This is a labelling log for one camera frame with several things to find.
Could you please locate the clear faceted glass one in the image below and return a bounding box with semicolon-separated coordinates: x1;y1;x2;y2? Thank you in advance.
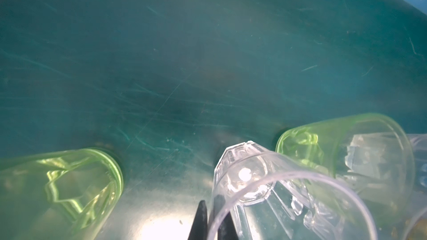
207;141;378;240

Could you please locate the clear faceted glass two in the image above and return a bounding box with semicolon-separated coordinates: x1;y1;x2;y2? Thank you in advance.
400;134;427;240

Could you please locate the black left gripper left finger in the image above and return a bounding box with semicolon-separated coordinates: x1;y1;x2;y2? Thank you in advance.
188;200;208;240

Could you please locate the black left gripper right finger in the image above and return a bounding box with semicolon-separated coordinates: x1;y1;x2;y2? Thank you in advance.
218;212;239;240

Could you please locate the small green transparent glass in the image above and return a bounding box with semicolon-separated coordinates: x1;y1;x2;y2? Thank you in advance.
275;113;415;226

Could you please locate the tall green transparent glass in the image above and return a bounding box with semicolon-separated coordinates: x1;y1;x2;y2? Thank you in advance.
1;148;124;240

